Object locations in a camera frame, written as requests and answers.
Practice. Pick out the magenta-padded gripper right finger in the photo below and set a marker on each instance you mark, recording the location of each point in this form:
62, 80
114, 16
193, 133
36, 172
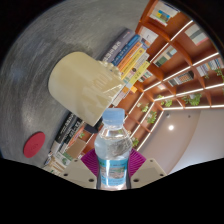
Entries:
148, 173

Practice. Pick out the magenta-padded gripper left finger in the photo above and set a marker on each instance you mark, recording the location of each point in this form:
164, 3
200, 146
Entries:
78, 173

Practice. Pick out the clear blue-capped water bottle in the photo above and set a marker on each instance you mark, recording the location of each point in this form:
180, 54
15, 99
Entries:
113, 156

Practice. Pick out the tan chair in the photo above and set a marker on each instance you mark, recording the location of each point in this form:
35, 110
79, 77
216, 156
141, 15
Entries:
76, 148

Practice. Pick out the stack of dark books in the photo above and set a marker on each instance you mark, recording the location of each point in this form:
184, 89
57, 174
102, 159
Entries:
68, 130

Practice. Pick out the dark office chair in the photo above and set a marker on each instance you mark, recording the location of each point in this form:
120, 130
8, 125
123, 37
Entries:
93, 126

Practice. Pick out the recessed ceiling spotlight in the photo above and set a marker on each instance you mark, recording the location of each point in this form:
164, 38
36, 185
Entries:
171, 127

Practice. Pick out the flat round red coaster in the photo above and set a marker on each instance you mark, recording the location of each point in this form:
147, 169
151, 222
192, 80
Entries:
34, 144

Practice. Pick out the cream plastic cup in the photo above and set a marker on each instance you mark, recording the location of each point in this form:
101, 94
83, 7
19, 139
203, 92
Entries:
80, 83

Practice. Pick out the wooden shelf unit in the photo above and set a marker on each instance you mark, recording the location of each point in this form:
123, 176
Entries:
180, 66

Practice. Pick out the stack of colourful books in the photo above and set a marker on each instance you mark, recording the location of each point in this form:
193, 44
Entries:
131, 56

